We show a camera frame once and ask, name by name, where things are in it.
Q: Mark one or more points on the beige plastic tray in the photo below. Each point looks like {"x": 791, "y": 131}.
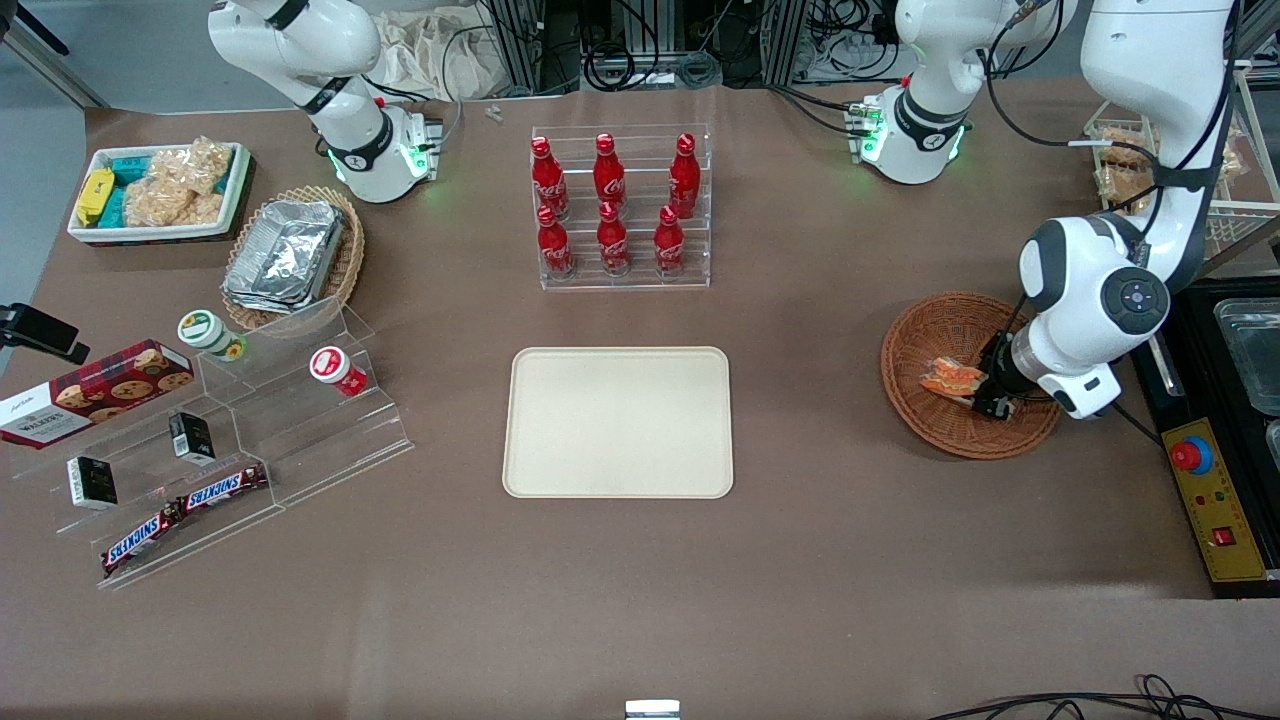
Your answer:
{"x": 618, "y": 422}

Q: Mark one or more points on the clear bag of rice crackers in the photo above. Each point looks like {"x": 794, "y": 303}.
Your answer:
{"x": 190, "y": 165}
{"x": 160, "y": 203}

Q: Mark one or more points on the teal snack packet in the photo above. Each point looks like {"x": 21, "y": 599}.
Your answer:
{"x": 128, "y": 168}
{"x": 113, "y": 208}

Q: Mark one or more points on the yellow snack packet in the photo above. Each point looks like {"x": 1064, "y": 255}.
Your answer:
{"x": 95, "y": 197}

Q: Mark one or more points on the clear bag of fried snacks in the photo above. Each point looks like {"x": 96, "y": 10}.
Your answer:
{"x": 1122, "y": 140}
{"x": 1125, "y": 188}

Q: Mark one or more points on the oval light wicker basket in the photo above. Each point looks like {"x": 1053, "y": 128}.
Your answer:
{"x": 350, "y": 255}

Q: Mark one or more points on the triangular sandwich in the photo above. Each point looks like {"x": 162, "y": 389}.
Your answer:
{"x": 950, "y": 378}

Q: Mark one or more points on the red lidded white cup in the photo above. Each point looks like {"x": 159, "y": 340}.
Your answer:
{"x": 332, "y": 367}

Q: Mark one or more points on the red tartan Walkers cookie box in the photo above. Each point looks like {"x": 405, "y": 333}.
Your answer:
{"x": 95, "y": 395}

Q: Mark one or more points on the red emergency stop button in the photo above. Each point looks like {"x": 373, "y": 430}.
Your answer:
{"x": 1190, "y": 456}

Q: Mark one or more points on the black clamp mount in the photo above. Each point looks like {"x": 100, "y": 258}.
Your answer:
{"x": 40, "y": 332}

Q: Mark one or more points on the clear acrylic bottle rack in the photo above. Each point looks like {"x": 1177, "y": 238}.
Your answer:
{"x": 640, "y": 282}

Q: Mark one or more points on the round brown wicker basket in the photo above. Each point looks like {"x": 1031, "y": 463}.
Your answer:
{"x": 940, "y": 430}

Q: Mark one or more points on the stack of foil containers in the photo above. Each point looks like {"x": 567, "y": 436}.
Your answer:
{"x": 285, "y": 255}

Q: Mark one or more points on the clear acrylic stepped stand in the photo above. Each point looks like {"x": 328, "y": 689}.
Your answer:
{"x": 300, "y": 440}

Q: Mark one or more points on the red Coca-Cola bottle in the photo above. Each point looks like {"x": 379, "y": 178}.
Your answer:
{"x": 609, "y": 178}
{"x": 684, "y": 185}
{"x": 613, "y": 245}
{"x": 548, "y": 185}
{"x": 555, "y": 248}
{"x": 669, "y": 245}

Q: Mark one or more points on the black control box yellow panel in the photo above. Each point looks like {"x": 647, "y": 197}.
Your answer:
{"x": 1215, "y": 520}

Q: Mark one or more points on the beige cloth bag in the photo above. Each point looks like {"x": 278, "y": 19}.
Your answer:
{"x": 430, "y": 55}

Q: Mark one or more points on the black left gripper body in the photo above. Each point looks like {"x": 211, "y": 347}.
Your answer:
{"x": 997, "y": 380}

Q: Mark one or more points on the aluminium frame rack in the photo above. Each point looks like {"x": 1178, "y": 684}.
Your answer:
{"x": 525, "y": 40}

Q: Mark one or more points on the Snickers chocolate bar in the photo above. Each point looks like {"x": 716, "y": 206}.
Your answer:
{"x": 225, "y": 487}
{"x": 140, "y": 540}

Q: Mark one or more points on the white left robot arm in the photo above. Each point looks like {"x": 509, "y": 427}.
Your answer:
{"x": 1150, "y": 60}

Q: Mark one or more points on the white rectangular snack tray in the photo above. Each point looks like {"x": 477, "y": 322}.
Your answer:
{"x": 235, "y": 185}

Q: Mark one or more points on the metal baking tray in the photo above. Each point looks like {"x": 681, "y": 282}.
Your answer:
{"x": 1255, "y": 350}

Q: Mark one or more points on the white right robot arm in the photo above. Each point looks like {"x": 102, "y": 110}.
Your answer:
{"x": 330, "y": 60}

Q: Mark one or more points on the small black carton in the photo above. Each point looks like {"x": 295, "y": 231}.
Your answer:
{"x": 190, "y": 438}
{"x": 93, "y": 483}

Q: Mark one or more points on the green lidded white cup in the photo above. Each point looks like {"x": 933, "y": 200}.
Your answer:
{"x": 205, "y": 330}

